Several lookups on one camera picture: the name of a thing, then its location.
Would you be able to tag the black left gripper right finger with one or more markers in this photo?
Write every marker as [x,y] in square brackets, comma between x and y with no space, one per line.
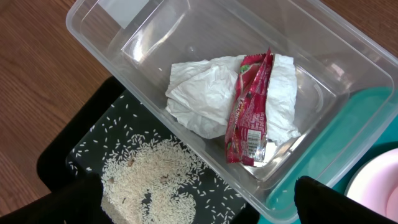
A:
[319,204]

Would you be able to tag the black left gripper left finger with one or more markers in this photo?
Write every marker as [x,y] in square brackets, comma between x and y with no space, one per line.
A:
[79,202]

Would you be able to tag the pink plate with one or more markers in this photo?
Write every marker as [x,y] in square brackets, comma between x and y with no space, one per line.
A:
[373,183]

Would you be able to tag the white cooked rice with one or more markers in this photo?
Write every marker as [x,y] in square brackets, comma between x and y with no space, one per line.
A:
[148,174]

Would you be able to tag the red snack wrapper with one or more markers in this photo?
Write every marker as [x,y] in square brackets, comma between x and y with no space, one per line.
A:
[245,138]

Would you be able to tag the white tissue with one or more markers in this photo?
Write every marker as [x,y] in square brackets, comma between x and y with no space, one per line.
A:
[200,96]

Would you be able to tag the small pink bowl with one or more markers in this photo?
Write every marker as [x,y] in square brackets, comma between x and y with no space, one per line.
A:
[392,206]

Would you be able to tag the black food waste tray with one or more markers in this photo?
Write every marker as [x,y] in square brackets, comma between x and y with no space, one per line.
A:
[77,124]

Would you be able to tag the clear plastic waste bin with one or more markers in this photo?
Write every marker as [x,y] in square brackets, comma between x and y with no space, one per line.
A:
[182,59]

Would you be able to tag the teal serving tray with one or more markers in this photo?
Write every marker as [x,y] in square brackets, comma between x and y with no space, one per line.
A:
[367,120]

